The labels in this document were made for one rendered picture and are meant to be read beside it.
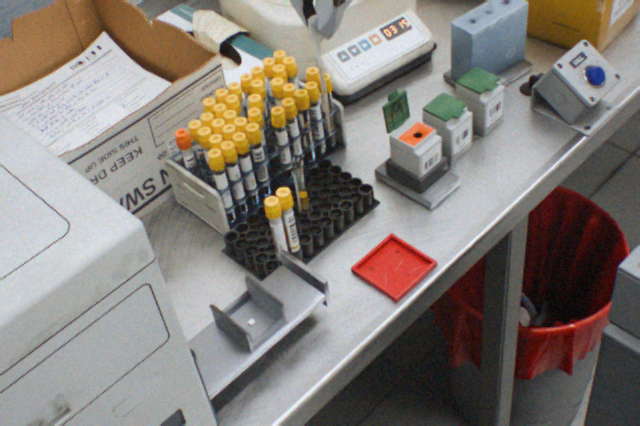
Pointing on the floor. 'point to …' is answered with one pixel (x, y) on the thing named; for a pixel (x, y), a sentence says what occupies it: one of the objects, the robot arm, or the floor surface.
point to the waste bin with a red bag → (583, 264)
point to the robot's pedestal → (615, 381)
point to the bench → (502, 361)
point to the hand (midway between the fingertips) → (315, 28)
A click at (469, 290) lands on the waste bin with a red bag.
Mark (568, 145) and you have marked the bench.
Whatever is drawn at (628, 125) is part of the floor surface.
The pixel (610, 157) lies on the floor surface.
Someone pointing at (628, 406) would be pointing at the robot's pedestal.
